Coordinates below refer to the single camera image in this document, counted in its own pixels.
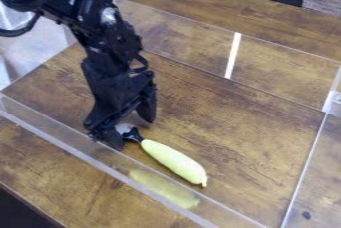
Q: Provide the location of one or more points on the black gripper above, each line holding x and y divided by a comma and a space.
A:
122, 90

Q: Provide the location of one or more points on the green handled metal spoon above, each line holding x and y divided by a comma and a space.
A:
173, 159

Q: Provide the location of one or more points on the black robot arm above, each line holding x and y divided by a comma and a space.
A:
107, 37

